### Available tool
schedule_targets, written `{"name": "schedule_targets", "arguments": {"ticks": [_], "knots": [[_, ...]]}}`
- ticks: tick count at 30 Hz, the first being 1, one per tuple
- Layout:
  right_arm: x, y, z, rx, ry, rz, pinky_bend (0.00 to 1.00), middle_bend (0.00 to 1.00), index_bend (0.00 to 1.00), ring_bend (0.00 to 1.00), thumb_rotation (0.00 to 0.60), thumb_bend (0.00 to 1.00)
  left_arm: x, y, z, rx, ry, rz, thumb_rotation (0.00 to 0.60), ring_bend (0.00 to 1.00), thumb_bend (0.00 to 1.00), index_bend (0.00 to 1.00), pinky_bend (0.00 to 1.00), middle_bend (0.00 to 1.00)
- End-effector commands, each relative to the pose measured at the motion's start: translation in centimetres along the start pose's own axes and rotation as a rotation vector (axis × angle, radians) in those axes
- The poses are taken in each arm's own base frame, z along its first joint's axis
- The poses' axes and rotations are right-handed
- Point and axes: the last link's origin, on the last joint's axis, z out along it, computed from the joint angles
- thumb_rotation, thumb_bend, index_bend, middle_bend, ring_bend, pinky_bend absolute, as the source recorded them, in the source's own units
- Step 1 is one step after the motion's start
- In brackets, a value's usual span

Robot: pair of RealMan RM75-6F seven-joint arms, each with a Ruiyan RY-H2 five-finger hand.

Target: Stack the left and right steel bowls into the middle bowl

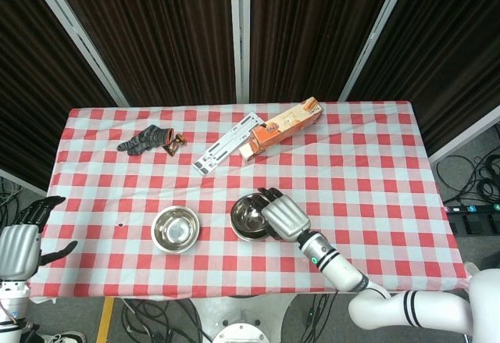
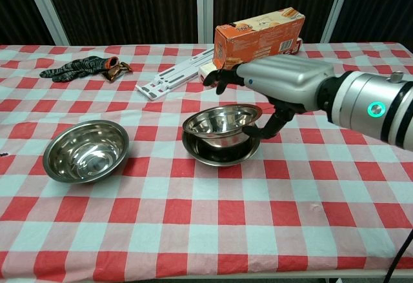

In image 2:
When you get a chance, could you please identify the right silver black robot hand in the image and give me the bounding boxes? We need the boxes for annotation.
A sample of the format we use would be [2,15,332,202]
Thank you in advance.
[202,54,335,141]

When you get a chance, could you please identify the black cable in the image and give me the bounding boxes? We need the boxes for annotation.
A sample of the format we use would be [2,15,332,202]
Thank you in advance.
[382,228,413,283]

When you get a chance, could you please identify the red white checkered tablecloth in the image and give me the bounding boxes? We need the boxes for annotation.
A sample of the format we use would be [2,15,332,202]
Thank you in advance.
[0,41,413,280]

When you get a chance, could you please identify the white folding bracket stand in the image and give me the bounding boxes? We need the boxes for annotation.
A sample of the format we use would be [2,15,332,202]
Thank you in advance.
[135,47,216,102]

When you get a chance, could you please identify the stainless steel bowl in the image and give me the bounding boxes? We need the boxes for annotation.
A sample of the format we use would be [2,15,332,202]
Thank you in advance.
[181,124,261,168]
[183,104,264,148]
[43,119,130,184]

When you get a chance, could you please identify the long white cardboard box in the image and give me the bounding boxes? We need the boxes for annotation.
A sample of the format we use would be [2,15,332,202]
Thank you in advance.
[198,37,305,84]

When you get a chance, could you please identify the brown orange snack wrapper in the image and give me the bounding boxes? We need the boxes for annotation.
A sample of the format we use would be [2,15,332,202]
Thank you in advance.
[102,61,134,83]

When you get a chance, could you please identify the orange biscuit box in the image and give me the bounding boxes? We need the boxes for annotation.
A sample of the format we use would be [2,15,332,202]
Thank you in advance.
[212,7,306,70]

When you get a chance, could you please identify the grey black work glove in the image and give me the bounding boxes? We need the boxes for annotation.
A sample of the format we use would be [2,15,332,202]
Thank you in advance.
[39,55,119,83]

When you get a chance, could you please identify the white partition post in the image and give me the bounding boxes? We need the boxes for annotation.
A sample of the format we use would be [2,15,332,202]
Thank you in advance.
[196,0,216,44]
[24,0,70,46]
[321,0,354,43]

